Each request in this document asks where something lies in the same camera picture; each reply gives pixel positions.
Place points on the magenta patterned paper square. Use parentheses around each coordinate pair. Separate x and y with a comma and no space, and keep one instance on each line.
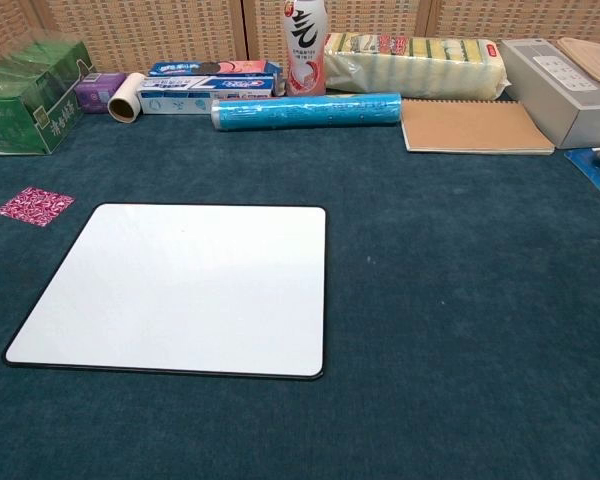
(35,206)

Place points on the white square board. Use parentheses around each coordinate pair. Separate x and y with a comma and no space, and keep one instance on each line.
(180,290)

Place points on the blue plastic wrap roll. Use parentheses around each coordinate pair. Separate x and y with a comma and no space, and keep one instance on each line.
(305,112)

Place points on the teal table cloth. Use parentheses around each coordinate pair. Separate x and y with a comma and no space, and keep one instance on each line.
(455,325)

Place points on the white blue toothpaste box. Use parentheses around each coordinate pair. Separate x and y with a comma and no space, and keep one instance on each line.
(180,100)

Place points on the pink white drink bottle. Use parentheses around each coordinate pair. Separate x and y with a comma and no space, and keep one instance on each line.
(305,55)

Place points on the yellow sponge pack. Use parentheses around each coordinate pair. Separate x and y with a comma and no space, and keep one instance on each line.
(415,70)

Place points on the brown spiral notebook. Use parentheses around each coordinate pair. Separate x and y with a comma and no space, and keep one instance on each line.
(475,127)

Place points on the white paper roll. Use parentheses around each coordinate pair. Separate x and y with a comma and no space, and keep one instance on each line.
(130,95)

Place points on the small purple box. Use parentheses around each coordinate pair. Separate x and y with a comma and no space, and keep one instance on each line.
(97,92)

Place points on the woven rattan folding screen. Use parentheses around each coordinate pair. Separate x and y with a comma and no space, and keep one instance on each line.
(155,30)

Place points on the grey rectangular box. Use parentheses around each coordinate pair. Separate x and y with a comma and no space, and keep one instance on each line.
(570,110)

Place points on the blue blister package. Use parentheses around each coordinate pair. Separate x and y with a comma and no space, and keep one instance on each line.
(592,167)

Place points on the green tea box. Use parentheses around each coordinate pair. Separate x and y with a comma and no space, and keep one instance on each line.
(25,115)

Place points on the beige oval lid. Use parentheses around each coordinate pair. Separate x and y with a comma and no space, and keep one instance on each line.
(597,60)

